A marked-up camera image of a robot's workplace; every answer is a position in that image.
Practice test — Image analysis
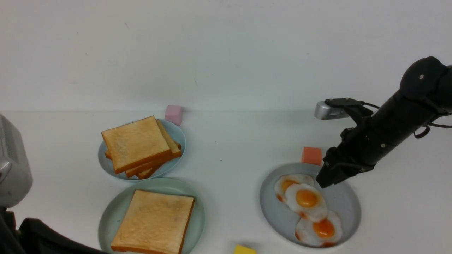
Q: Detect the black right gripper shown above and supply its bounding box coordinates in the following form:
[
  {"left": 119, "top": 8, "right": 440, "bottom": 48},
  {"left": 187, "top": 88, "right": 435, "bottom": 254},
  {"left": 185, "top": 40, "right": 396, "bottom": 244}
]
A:
[{"left": 315, "top": 127, "right": 380, "bottom": 188}]

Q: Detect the fried egg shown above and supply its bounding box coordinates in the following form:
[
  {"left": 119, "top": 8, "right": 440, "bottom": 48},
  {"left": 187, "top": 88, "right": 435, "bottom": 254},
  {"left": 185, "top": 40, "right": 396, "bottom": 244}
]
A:
[
  {"left": 273, "top": 174, "right": 314, "bottom": 204},
  {"left": 295, "top": 210, "right": 343, "bottom": 247},
  {"left": 285, "top": 184, "right": 328, "bottom": 222}
]

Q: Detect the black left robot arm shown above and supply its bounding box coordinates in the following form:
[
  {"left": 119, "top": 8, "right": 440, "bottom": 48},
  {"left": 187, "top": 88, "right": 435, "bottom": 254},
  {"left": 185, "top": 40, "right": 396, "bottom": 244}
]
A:
[{"left": 0, "top": 207, "right": 105, "bottom": 254}]

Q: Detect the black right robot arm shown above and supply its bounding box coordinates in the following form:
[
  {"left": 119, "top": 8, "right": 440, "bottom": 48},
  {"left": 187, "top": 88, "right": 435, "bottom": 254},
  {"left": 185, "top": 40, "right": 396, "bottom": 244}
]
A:
[{"left": 315, "top": 56, "right": 452, "bottom": 188}]

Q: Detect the orange foam cube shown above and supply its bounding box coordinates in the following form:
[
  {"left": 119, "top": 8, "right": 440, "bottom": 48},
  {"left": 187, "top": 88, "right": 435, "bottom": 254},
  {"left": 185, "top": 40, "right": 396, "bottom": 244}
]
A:
[{"left": 301, "top": 146, "right": 322, "bottom": 166}]

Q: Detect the grey egg plate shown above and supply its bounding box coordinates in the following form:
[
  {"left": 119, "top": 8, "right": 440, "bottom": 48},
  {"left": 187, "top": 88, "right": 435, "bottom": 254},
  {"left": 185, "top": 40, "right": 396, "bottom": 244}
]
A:
[{"left": 260, "top": 163, "right": 361, "bottom": 249}]

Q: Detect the yellow foam cube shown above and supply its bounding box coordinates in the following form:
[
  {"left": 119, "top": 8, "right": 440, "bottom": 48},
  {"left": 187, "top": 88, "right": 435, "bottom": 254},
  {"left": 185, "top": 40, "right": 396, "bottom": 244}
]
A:
[{"left": 233, "top": 245, "right": 257, "bottom": 254}]

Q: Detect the light blue bread plate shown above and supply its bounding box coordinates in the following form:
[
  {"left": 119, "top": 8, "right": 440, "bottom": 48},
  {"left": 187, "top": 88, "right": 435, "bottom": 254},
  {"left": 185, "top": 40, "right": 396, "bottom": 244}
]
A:
[{"left": 97, "top": 119, "right": 186, "bottom": 182}]

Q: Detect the pink foam cube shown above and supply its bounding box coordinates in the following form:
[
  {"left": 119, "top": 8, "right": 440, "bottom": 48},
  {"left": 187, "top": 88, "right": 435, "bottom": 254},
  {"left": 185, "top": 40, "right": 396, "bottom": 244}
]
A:
[{"left": 165, "top": 105, "right": 183, "bottom": 126}]

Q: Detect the green empty plate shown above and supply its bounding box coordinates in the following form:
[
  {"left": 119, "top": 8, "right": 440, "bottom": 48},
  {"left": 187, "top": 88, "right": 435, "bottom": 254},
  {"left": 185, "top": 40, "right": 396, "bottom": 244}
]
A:
[{"left": 97, "top": 177, "right": 206, "bottom": 254}]

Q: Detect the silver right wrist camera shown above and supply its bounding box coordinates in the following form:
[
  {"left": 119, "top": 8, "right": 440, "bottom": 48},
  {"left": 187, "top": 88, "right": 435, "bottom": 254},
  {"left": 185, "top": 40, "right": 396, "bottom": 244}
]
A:
[{"left": 314, "top": 98, "right": 373, "bottom": 122}]

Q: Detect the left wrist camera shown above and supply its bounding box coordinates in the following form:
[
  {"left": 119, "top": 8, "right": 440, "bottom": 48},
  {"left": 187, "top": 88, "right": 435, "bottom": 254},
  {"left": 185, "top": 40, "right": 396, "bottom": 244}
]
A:
[{"left": 0, "top": 115, "right": 33, "bottom": 208}]

